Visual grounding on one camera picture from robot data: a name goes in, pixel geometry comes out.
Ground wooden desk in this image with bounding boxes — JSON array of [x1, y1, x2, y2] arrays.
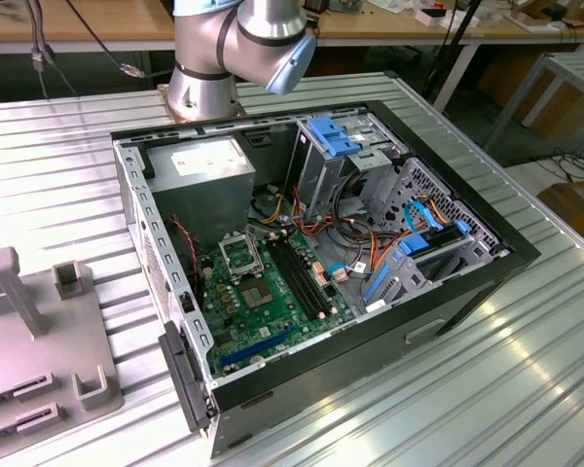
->
[[0, 0, 584, 111]]

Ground green motherboard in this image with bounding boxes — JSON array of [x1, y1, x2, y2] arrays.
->
[[200, 227, 357, 379]]

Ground brown cardboard box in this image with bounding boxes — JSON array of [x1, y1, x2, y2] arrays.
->
[[536, 178, 584, 247]]

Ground metal disk bay cage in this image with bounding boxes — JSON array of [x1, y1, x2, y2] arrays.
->
[[295, 114, 406, 224]]

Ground black RAM slot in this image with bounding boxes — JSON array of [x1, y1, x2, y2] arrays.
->
[[271, 237, 325, 320], [283, 234, 334, 313], [265, 238, 321, 322], [277, 235, 330, 316]]

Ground metal shelf frame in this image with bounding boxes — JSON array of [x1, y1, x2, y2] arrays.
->
[[484, 51, 584, 153]]

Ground hard disk in blue carrier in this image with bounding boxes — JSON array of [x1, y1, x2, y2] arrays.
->
[[397, 221, 471, 258]]

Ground black case fan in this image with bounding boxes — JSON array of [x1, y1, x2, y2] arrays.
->
[[167, 213, 206, 299]]

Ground blue plastic bay rail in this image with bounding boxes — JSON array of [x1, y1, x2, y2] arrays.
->
[[362, 262, 391, 304]]

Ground red orange wire bundle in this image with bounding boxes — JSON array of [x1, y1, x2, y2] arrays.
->
[[367, 194, 452, 281], [289, 187, 335, 237]]

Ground grey power supply unit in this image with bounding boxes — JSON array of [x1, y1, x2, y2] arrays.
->
[[143, 134, 258, 254]]

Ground CPU socket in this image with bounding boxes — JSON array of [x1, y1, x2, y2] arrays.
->
[[237, 276, 277, 311]]

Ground perforated metal disk cage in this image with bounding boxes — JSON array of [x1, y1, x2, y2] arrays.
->
[[354, 156, 512, 315]]

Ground blue flat data wire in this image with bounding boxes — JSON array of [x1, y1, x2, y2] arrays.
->
[[403, 198, 442, 235]]

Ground blue plastic bay latch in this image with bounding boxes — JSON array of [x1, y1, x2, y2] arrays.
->
[[308, 116, 355, 158]]

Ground blue expansion slot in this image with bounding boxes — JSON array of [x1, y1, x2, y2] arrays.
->
[[220, 324, 297, 370]]

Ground black cable silver plug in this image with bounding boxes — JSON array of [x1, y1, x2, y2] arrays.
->
[[67, 0, 147, 82], [24, 0, 79, 98]]

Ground grey parts rack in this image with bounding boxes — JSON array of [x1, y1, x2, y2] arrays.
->
[[0, 245, 126, 442]]

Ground brown cardboard boxes stack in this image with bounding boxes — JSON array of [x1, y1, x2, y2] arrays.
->
[[476, 48, 584, 140]]

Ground metal CPU socket cover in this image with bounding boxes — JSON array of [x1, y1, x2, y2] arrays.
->
[[217, 232, 265, 277]]

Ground red black twisted fan wire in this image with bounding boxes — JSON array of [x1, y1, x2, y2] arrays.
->
[[167, 217, 201, 296]]

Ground open black PC case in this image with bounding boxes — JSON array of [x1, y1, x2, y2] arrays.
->
[[109, 99, 542, 459]]

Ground black stand pole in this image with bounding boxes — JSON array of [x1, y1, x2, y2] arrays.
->
[[425, 0, 486, 101]]

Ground tangled black floor cables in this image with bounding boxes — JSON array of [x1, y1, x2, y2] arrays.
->
[[537, 145, 584, 185]]

